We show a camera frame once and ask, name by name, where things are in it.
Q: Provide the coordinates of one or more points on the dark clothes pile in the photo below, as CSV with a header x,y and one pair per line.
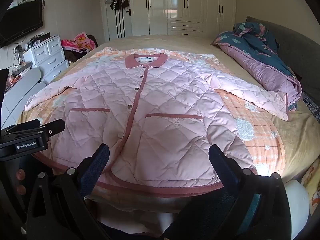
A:
x,y
73,55

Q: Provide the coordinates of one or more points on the cartoon print cloth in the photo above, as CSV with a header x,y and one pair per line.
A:
x,y
312,180

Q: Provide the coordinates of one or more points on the blue floral quilt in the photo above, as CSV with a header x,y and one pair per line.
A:
x,y
252,45

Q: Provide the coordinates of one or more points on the white wardrobe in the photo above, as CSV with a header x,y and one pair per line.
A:
x,y
190,5

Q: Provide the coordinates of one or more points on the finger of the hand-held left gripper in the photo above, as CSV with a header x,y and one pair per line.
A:
x,y
22,125
51,128

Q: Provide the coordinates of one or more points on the grey rounded board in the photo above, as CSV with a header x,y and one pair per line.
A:
x,y
27,78
17,105

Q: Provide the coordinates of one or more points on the bed with tan sheet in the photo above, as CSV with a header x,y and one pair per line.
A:
x,y
295,135

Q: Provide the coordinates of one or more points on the black wall television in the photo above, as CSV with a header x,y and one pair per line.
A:
x,y
21,25

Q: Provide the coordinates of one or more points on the white round object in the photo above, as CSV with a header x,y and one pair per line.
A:
x,y
297,200

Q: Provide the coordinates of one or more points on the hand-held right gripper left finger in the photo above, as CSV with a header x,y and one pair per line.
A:
x,y
96,165

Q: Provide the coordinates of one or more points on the black flat panel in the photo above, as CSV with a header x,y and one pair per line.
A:
x,y
3,85

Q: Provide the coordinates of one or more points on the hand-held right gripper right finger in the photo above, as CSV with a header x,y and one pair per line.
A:
x,y
223,167

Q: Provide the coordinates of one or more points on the cluttered desk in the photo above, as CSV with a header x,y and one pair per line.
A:
x,y
20,68

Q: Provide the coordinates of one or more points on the pink quilted jacket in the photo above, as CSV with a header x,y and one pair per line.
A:
x,y
160,105

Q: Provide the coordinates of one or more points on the dark patterned cloth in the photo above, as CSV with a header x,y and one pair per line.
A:
x,y
312,107

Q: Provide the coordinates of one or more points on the white door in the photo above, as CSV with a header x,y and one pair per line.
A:
x,y
126,27

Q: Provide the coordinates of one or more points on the person's left hand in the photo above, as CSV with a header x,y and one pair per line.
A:
x,y
20,175

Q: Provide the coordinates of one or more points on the grey upholstered headboard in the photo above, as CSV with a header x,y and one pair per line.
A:
x,y
295,45

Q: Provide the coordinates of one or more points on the pink cartoon blanket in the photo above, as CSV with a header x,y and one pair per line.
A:
x,y
80,42

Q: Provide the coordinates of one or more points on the white drawer chest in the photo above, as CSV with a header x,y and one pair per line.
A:
x,y
52,57

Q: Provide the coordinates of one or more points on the orange plaid cloud blanket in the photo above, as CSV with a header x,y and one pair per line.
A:
x,y
252,135

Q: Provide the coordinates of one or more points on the dark small box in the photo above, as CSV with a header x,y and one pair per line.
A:
x,y
45,37

